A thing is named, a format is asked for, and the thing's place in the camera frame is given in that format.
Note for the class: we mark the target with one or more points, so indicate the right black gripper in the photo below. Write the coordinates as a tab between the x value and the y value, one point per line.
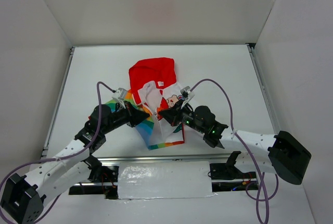
177	113

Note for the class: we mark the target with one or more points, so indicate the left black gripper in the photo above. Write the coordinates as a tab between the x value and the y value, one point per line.
130	114

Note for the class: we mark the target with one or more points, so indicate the rainbow hooded kids jacket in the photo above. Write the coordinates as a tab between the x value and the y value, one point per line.
154	87

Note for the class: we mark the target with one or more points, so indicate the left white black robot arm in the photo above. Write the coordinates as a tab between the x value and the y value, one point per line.
24	197

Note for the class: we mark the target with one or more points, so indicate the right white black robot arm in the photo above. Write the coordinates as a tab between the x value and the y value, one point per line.
281	154

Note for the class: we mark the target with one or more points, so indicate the white foil-taped panel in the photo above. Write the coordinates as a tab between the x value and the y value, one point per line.
178	179

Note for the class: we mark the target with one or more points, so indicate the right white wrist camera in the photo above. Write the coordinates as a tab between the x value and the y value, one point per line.
187	95

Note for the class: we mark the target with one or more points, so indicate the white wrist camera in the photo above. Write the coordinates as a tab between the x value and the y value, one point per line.
187	95
119	96

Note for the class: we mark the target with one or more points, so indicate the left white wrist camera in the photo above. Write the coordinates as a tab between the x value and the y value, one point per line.
119	96

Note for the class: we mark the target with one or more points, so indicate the aluminium table frame rail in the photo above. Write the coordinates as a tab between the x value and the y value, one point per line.
268	122

